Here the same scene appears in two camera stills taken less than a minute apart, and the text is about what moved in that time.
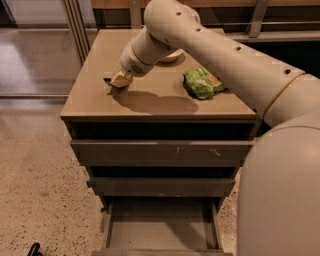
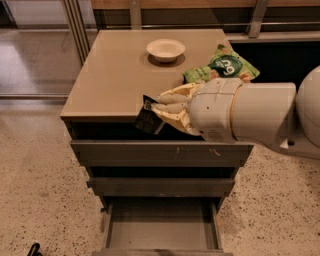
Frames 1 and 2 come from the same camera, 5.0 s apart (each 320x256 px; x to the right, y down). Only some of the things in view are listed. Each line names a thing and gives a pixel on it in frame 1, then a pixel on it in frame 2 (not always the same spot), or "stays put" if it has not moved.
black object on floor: x=33 y=251 stays put
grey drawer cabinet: x=151 y=146 stays put
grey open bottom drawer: x=162 y=228 stays put
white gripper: x=129 y=64 to x=213 y=107
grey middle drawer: x=162 y=186 stays put
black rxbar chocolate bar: x=107 y=79 to x=149 y=120
